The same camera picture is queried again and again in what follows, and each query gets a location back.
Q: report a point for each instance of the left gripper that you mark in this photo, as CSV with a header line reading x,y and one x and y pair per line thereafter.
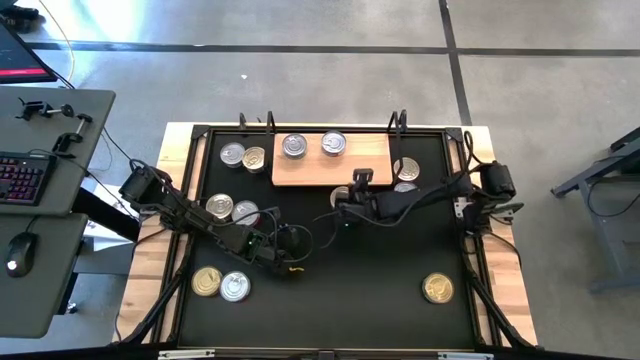
x,y
267,256

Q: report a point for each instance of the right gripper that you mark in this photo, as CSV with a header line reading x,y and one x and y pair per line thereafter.
x,y
362,210

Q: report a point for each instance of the red label seafood can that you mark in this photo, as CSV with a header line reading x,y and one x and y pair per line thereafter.
x,y
333,143
245,212
235,286
405,187

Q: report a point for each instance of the green label seafood can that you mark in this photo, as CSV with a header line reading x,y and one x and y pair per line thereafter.
x,y
294,145
232,154

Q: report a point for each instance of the gold lid seafood can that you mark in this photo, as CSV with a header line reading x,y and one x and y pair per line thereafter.
x,y
438,287
206,281

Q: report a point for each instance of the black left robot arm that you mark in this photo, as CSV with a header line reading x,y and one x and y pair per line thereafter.
x,y
190,215

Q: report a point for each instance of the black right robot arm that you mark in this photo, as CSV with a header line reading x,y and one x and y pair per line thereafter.
x,y
425,196

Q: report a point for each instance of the small yellow tag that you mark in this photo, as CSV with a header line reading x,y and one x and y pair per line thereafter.
x,y
296,269

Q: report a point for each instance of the light wooden board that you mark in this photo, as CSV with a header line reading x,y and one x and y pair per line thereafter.
x,y
320,170

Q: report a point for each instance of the black table mat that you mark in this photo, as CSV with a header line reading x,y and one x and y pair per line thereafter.
x,y
350,300

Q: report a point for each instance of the black hook clamp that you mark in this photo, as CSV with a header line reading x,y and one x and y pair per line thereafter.
x,y
242,122

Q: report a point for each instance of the white box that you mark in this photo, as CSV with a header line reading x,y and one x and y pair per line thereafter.
x,y
107,235

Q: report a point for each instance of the black desk support beam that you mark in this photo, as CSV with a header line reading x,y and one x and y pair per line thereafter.
x,y
100,212

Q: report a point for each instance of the grey desk top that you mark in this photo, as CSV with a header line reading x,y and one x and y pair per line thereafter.
x,y
45,300
20,135

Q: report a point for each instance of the black desk clamp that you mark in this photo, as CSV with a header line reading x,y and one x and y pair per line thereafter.
x,y
42,109
62,143

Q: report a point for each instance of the black computer mouse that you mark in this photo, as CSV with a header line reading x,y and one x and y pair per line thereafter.
x,y
21,255

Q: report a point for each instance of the black backlit keyboard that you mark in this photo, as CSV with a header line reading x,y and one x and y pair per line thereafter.
x,y
25,180

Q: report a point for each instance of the black computer monitor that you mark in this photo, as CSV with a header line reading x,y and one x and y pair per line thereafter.
x,y
20,55

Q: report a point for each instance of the person's shoe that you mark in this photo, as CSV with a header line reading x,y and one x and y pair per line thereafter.
x,y
17,12

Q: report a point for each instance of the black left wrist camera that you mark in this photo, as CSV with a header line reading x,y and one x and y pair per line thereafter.
x,y
289,239

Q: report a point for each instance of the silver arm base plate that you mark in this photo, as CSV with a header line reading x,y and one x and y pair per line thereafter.
x,y
461,207

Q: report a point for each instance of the silver metal bracket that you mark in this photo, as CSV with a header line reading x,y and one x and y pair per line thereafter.
x,y
185,354
465,356

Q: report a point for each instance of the dark metal table frame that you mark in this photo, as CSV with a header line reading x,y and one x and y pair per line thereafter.
x,y
620,225

